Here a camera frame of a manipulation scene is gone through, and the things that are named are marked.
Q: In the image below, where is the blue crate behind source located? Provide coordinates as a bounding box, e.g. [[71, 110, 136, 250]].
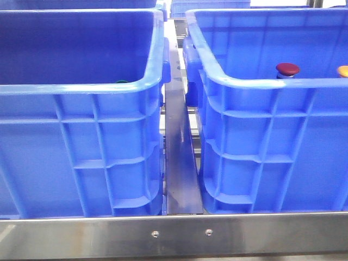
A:
[[1, 0, 164, 10]]

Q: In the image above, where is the blue crate back centre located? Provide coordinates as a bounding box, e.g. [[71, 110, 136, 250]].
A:
[[170, 0, 251, 18]]

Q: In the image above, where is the blue plastic source bin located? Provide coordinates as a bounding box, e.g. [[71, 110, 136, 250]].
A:
[[1, 9, 171, 220]]

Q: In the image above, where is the blue plastic target bin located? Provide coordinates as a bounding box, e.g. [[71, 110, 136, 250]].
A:
[[184, 8, 347, 214]]

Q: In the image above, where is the yellow mushroom push button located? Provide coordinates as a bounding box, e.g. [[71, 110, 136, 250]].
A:
[[337, 65, 348, 78]]

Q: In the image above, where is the red mushroom push button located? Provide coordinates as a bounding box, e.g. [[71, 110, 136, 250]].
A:
[[276, 63, 300, 79]]

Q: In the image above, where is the steel front rail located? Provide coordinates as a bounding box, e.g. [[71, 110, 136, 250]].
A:
[[1, 212, 347, 260]]

